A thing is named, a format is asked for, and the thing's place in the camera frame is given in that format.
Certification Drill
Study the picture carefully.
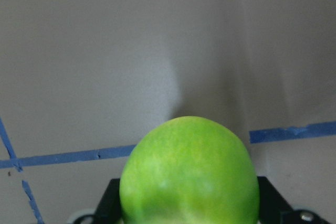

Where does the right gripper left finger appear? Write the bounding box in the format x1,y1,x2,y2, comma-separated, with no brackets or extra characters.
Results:
94,178,121,223

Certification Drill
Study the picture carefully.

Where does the green apple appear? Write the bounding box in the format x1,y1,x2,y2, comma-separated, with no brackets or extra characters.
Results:
120,116,259,223

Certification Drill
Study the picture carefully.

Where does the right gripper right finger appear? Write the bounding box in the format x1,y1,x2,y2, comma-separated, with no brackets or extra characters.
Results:
257,176,293,224

